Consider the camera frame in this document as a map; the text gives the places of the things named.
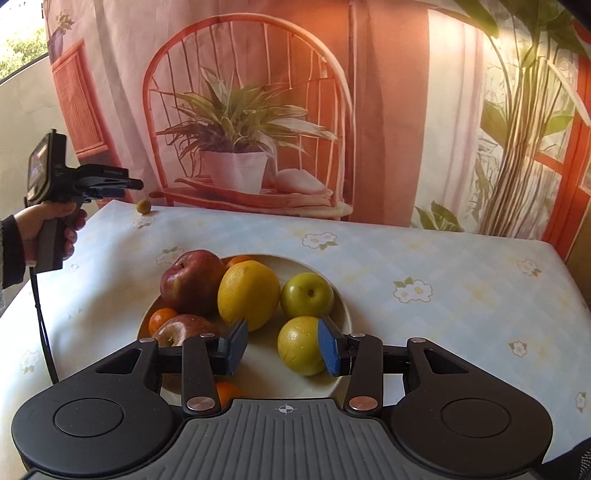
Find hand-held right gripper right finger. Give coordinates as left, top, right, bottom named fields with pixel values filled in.
left=318, top=316, right=472, bottom=412

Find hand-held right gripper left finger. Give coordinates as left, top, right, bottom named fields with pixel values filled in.
left=95, top=318, right=249, bottom=415

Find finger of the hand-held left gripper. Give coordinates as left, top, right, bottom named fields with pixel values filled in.
left=88, top=185, right=125, bottom=202
left=99, top=177, right=144, bottom=190

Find beige plate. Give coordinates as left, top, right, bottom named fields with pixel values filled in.
left=136, top=254, right=354, bottom=398

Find yellow-green round fruit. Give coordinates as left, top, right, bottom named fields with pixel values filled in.
left=277, top=316, right=328, bottom=376

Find lemon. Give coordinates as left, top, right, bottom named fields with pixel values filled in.
left=217, top=260, right=281, bottom=332

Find green apple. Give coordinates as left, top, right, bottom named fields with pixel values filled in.
left=280, top=272, right=335, bottom=319

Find large red apple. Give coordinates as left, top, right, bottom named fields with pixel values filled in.
left=160, top=250, right=228, bottom=317

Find person's left forearm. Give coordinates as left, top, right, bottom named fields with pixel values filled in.
left=0, top=213, right=31, bottom=292

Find person's left hand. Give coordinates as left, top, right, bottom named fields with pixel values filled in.
left=13, top=200, right=88, bottom=265

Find floral checked tablecloth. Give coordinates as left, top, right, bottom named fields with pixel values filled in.
left=0, top=198, right=591, bottom=464

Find green tree outside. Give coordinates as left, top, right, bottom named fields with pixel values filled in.
left=0, top=28, right=49, bottom=81

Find printed backdrop cloth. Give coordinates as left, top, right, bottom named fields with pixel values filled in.
left=41, top=0, right=591, bottom=241

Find dark cloth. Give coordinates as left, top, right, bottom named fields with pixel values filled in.
left=540, top=438, right=591, bottom=480

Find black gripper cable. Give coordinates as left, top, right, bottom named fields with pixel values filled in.
left=29, top=261, right=60, bottom=385

